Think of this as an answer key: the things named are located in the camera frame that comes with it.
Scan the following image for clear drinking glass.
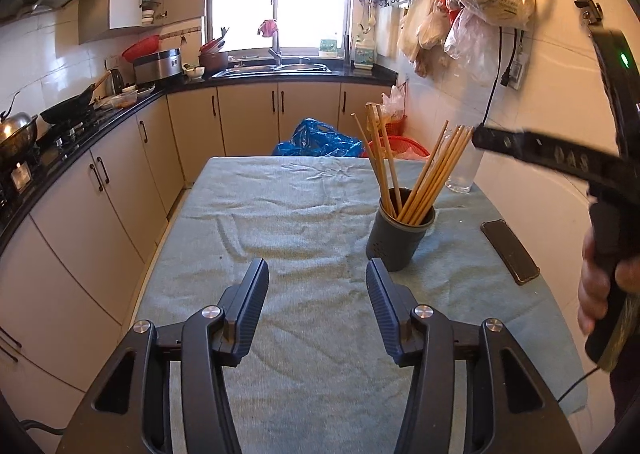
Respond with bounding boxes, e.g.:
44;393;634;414
445;131;486;195

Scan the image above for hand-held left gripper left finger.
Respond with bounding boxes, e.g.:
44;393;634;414
55;258;271;454

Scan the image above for plastic food container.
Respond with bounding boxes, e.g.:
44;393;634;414
102;91;138;110

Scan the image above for beige lower cabinets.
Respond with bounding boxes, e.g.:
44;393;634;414
0;81;401;435

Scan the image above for blue plastic bag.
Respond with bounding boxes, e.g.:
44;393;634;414
272;117;366;158

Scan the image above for thin black cable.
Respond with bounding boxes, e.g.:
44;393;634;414
555;366;601;405

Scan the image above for white detergent bottle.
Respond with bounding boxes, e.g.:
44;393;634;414
352;26;377;69

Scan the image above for brown clay pot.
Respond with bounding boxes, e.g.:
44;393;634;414
199;50;230;74

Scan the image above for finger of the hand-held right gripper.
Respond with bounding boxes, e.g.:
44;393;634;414
472;126;532;161

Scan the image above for white wall socket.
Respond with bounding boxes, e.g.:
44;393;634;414
511;51;527;90

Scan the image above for wide red plastic basket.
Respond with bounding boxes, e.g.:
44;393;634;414
385;135;431;160

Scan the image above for grey chopstick holder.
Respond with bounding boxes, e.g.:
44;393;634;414
365;188;437;272

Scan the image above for steel double sink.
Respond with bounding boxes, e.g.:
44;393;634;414
212;62;331;77

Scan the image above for silver rice cooker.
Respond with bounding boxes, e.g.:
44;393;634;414
132;48;183;84

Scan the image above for person's right hand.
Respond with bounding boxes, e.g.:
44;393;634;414
577;224;640;335

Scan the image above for steel pot with lid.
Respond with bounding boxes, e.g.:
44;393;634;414
0;94;40;162

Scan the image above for black kitchen countertop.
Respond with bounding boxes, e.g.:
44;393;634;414
0;64;398;255

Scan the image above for small red hanging basket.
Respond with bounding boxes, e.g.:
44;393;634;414
382;84;408;135

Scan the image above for black smartphone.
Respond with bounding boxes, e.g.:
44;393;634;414
480;219;542;286

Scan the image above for light blue table cloth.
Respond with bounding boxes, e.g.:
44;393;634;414
135;155;588;454

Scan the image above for black wok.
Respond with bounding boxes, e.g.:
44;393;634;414
39;71;111;125

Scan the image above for black gas stove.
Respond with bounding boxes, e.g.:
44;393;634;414
0;116;101;205

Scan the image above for red colander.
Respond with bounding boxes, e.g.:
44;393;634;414
121;34;163;62

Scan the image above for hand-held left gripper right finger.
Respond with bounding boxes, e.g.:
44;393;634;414
366;258;583;454

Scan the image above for black power cable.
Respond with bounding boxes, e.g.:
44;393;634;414
477;26;516;130

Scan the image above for bunch of wooden chopsticks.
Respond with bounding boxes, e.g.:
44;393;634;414
350;103;476;225

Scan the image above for bunch of hanging plastic bags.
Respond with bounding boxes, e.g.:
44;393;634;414
397;0;501;87

